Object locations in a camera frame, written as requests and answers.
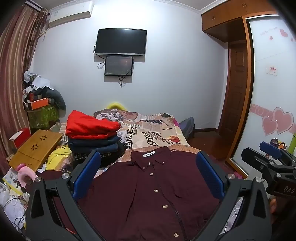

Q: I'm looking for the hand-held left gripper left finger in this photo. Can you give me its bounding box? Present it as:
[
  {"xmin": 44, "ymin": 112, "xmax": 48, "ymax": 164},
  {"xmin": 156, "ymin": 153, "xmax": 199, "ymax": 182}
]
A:
[{"xmin": 25, "ymin": 150, "xmax": 102, "ymax": 241}]

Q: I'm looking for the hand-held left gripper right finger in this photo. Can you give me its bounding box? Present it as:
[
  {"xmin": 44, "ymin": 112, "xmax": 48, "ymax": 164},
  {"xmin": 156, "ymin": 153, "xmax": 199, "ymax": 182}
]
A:
[{"xmin": 195, "ymin": 151, "xmax": 272, "ymax": 241}]

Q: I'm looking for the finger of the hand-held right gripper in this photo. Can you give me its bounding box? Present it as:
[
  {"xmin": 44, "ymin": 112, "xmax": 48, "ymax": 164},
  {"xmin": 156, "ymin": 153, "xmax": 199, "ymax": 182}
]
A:
[
  {"xmin": 241, "ymin": 147, "xmax": 278, "ymax": 173},
  {"xmin": 259, "ymin": 141, "xmax": 289, "ymax": 164}
]

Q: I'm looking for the maroon button-up shirt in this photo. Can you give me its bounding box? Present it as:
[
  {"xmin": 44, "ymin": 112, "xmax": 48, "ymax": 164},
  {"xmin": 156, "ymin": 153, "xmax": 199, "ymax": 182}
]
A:
[{"xmin": 42, "ymin": 146, "xmax": 246, "ymax": 241}]

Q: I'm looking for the person's right forearm orange sleeve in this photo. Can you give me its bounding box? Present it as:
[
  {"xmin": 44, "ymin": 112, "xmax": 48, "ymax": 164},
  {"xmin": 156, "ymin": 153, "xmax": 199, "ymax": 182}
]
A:
[{"xmin": 269, "ymin": 197, "xmax": 278, "ymax": 215}]

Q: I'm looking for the yellow cloth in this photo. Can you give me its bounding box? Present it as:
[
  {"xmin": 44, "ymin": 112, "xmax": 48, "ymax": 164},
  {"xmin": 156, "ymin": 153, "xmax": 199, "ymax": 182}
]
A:
[{"xmin": 46, "ymin": 146, "xmax": 73, "ymax": 171}]

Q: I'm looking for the black folded garment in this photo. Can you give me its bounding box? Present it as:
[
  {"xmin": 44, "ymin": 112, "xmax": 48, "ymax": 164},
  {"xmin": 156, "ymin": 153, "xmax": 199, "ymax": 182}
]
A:
[{"xmin": 74, "ymin": 141, "xmax": 134, "ymax": 169}]

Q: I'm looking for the red folded garment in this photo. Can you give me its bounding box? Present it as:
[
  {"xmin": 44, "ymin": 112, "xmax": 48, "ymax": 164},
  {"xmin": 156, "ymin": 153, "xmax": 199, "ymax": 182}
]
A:
[{"xmin": 65, "ymin": 110, "xmax": 121, "ymax": 140}]

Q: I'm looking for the grey backpack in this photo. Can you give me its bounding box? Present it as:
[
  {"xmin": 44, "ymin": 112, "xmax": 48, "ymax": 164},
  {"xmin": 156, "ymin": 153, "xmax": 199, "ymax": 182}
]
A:
[{"xmin": 179, "ymin": 117, "xmax": 196, "ymax": 140}]

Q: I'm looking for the white heart-patterned wardrobe door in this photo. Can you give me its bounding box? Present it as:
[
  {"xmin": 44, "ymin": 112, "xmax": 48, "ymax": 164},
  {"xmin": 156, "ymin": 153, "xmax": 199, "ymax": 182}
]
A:
[{"xmin": 231, "ymin": 14, "xmax": 296, "ymax": 178}]

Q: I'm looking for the wooden folding lap table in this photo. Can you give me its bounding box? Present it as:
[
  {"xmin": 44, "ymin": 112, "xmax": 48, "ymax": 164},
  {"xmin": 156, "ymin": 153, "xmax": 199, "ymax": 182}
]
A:
[{"xmin": 9, "ymin": 129, "xmax": 63, "ymax": 173}]

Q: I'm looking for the pink plastic toy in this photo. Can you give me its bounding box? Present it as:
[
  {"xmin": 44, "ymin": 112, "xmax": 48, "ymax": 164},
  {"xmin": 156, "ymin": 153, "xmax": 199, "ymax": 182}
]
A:
[{"xmin": 17, "ymin": 163, "xmax": 38, "ymax": 186}]

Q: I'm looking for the wooden room door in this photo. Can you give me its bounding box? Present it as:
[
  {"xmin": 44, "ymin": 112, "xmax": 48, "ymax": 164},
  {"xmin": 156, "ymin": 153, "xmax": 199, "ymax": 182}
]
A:
[{"xmin": 218, "ymin": 41, "xmax": 250, "ymax": 140}]

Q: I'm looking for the printed blanket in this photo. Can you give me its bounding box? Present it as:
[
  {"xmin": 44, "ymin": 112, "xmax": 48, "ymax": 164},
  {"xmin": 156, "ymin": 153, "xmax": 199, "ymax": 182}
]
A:
[{"xmin": 92, "ymin": 110, "xmax": 202, "ymax": 172}]

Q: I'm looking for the green patterned box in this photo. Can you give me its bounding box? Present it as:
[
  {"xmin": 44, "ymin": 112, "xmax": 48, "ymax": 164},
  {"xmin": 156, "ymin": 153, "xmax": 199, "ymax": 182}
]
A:
[{"xmin": 27, "ymin": 104, "xmax": 60, "ymax": 129}]

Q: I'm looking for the red box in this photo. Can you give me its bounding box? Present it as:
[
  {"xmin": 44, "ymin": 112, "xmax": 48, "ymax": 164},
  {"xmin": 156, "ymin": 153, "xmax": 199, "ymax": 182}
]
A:
[{"xmin": 9, "ymin": 128, "xmax": 31, "ymax": 149}]

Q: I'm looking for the yellow fuzzy object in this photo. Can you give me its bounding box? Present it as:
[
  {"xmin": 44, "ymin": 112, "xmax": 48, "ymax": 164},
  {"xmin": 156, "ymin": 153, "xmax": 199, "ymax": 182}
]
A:
[{"xmin": 106, "ymin": 102, "xmax": 128, "ymax": 112}]

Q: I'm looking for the pile of papers and bags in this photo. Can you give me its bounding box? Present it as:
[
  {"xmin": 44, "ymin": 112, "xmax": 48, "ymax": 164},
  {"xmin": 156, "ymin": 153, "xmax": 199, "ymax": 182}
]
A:
[{"xmin": 0, "ymin": 167, "xmax": 31, "ymax": 230}]

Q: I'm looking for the grey cloth bundle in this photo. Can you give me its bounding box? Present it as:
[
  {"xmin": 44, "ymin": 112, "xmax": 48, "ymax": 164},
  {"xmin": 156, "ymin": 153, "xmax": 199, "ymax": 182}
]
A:
[{"xmin": 45, "ymin": 89, "xmax": 66, "ymax": 111}]

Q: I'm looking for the orange box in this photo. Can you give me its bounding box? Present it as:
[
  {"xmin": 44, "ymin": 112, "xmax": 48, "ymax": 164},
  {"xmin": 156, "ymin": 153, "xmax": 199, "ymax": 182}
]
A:
[{"xmin": 30, "ymin": 98, "xmax": 50, "ymax": 110}]

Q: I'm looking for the white crumpled cloth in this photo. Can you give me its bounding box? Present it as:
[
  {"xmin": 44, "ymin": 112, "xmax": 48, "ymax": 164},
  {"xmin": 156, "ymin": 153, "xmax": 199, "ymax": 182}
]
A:
[{"xmin": 24, "ymin": 70, "xmax": 55, "ymax": 90}]

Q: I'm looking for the striped brown curtain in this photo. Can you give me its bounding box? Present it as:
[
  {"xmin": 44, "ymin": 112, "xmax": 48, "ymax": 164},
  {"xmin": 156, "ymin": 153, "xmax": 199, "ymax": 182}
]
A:
[{"xmin": 0, "ymin": 4, "xmax": 49, "ymax": 178}]

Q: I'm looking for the wooden overhead cabinet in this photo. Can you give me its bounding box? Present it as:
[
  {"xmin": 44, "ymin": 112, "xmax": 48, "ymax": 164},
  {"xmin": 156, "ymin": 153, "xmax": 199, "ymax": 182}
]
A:
[{"xmin": 201, "ymin": 0, "xmax": 279, "ymax": 42}]

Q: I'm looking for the white air conditioner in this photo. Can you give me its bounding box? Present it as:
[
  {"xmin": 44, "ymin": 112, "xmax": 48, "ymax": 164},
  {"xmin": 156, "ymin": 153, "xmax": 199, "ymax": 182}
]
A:
[{"xmin": 47, "ymin": 1, "xmax": 93, "ymax": 29}]

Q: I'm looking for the small black wall monitor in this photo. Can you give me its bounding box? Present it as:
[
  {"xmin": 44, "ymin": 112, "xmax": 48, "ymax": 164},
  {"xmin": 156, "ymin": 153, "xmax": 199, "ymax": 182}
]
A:
[{"xmin": 104, "ymin": 56, "xmax": 134, "ymax": 76}]

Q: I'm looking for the black wall television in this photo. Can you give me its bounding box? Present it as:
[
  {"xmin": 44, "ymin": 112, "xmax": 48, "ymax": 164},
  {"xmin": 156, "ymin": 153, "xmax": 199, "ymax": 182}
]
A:
[{"xmin": 95, "ymin": 28, "xmax": 148, "ymax": 57}]

